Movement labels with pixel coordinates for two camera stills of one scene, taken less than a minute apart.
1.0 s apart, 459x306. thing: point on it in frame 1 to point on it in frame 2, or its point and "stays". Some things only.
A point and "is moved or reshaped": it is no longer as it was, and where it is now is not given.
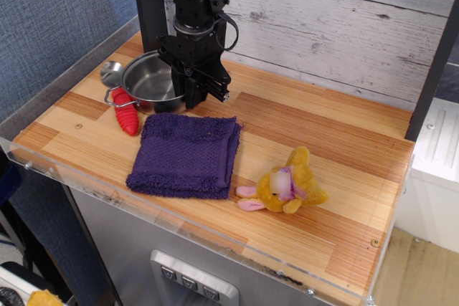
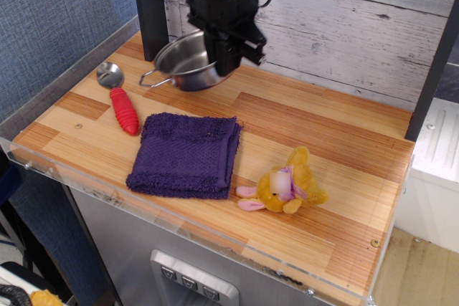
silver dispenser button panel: (176, 282) stays
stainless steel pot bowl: (148, 81) is moved or reshaped
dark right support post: (429, 89) stays
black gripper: (201, 56) to (229, 11)
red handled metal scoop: (111, 76) stays
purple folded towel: (186, 155) stays
